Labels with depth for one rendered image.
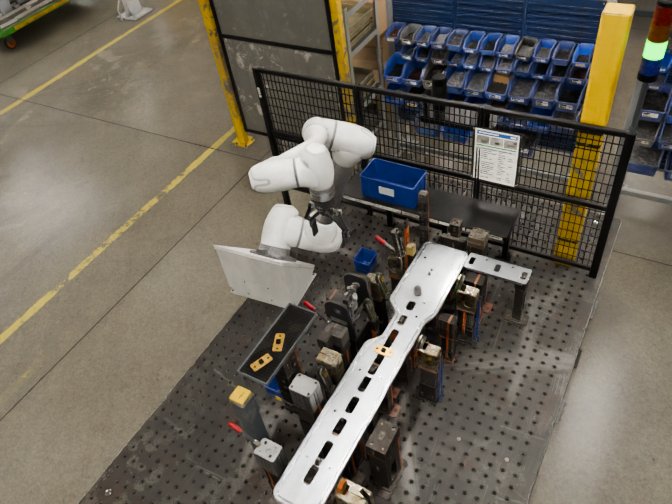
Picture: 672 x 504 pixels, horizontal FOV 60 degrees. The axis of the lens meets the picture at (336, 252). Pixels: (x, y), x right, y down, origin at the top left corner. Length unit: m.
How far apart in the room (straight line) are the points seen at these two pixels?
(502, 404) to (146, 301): 2.66
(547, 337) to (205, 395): 1.61
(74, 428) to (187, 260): 1.42
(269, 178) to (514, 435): 1.44
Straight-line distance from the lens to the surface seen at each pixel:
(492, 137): 2.79
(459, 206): 2.98
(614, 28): 2.48
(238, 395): 2.23
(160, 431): 2.82
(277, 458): 2.21
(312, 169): 1.97
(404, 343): 2.45
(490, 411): 2.64
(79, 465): 3.80
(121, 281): 4.61
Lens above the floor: 2.98
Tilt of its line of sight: 44 degrees down
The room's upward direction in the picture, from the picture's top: 10 degrees counter-clockwise
